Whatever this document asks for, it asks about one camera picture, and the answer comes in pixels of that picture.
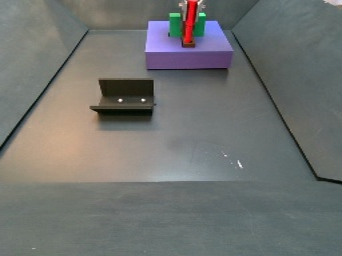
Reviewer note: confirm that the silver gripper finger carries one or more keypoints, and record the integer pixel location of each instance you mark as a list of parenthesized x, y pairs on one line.
[(184, 9), (201, 6)]

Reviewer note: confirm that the red peg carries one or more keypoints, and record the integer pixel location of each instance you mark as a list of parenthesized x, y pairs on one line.
[(191, 21)]

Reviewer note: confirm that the purple base board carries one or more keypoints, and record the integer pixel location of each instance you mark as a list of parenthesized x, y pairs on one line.
[(165, 53)]

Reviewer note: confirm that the right green block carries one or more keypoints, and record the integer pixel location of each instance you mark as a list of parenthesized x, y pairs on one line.
[(174, 25)]

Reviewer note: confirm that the brown T-shaped block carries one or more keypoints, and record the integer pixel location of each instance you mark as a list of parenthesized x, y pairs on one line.
[(193, 44)]

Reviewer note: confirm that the black angled holder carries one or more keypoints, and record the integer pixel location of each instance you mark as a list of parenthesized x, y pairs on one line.
[(126, 95)]

